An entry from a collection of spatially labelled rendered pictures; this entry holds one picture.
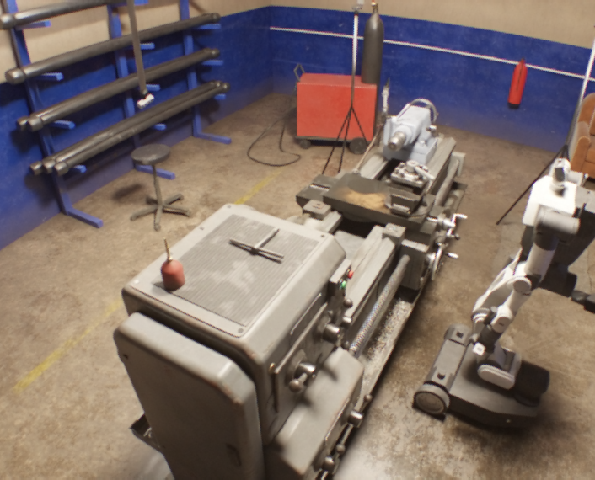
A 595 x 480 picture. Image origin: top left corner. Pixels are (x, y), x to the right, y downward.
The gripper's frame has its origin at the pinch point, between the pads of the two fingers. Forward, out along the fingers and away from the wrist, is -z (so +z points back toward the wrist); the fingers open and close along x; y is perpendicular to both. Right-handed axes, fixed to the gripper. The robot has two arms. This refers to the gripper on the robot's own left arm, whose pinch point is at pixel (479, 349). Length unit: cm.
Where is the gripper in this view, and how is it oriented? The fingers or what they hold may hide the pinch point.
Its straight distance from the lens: 227.3
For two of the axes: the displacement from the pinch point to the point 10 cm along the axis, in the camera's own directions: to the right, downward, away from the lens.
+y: -5.4, 5.0, -6.8
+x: -8.3, -4.7, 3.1
